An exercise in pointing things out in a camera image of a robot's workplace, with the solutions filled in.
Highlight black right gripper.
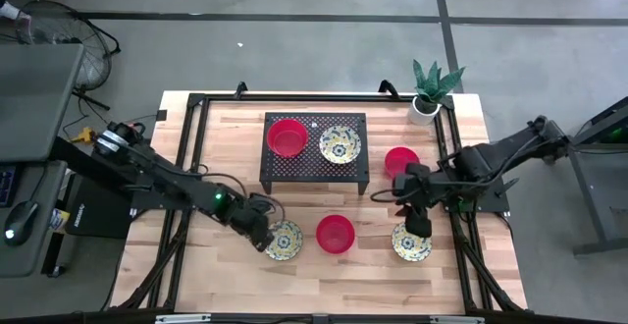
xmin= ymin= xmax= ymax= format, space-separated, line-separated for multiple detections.
xmin=392 ymin=162 xmax=436 ymax=241

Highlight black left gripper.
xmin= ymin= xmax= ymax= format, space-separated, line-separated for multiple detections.
xmin=227 ymin=192 xmax=276 ymax=254

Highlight yellow patterned mini bowl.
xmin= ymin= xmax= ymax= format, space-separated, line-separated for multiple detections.
xmin=264 ymin=219 xmax=304 ymax=262
xmin=318 ymin=125 xmax=363 ymax=165
xmin=391 ymin=221 xmax=434 ymax=263

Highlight red plastic mini bowl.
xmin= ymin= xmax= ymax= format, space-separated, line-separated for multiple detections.
xmin=384 ymin=146 xmax=422 ymax=181
xmin=315 ymin=213 xmax=356 ymax=255
xmin=266 ymin=118 xmax=310 ymax=159

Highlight black perforated metal rack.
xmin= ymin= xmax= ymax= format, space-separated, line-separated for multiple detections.
xmin=258 ymin=111 xmax=371 ymax=196

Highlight snake plant in white pot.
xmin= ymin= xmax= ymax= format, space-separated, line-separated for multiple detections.
xmin=407 ymin=58 xmax=466 ymax=127

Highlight black computer case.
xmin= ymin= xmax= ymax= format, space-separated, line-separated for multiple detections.
xmin=66 ymin=193 xmax=133 ymax=240

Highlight grey metal side table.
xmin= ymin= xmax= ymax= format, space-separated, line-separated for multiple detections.
xmin=539 ymin=95 xmax=628 ymax=256

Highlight yellow white card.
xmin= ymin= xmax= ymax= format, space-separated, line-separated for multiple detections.
xmin=48 ymin=208 xmax=70 ymax=232

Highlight yellow plug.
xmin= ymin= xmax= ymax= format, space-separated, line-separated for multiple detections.
xmin=71 ymin=126 xmax=97 ymax=144

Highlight grey desk tray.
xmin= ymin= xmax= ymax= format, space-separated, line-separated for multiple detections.
xmin=0 ymin=160 xmax=70 ymax=279

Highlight black computer mouse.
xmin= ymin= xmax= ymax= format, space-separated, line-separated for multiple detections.
xmin=3 ymin=199 xmax=39 ymax=246

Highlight black floor fan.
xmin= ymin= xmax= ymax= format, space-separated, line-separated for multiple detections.
xmin=14 ymin=0 xmax=122 ymax=112

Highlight black keyboard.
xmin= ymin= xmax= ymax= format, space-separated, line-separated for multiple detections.
xmin=0 ymin=166 xmax=21 ymax=210

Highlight grey desk top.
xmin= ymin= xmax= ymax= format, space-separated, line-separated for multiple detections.
xmin=0 ymin=43 xmax=84 ymax=163

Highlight red white shoe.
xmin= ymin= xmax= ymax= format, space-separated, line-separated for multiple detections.
xmin=0 ymin=0 xmax=31 ymax=33

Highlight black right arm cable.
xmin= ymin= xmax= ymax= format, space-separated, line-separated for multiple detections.
xmin=368 ymin=189 xmax=411 ymax=203

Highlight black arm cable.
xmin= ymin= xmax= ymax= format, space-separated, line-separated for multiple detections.
xmin=195 ymin=164 xmax=287 ymax=222
xmin=368 ymin=189 xmax=411 ymax=203

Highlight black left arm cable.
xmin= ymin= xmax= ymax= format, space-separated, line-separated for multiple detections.
xmin=195 ymin=164 xmax=287 ymax=222

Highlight silver edge bracket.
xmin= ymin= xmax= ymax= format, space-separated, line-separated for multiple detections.
xmin=155 ymin=313 xmax=212 ymax=324
xmin=429 ymin=315 xmax=486 ymax=324

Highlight black aluminium table frame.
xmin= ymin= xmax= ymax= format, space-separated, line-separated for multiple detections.
xmin=110 ymin=91 xmax=529 ymax=315

